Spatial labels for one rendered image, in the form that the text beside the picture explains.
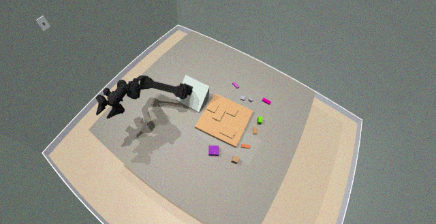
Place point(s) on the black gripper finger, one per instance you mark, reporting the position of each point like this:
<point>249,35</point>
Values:
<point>100,109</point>
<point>112,113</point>

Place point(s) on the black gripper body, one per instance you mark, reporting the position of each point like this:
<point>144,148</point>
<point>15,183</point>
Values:
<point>112,101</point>

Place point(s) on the purple cube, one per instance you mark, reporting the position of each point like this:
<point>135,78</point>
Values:
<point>213,150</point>

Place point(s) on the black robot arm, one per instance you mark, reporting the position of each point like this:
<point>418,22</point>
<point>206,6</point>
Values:
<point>132,89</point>

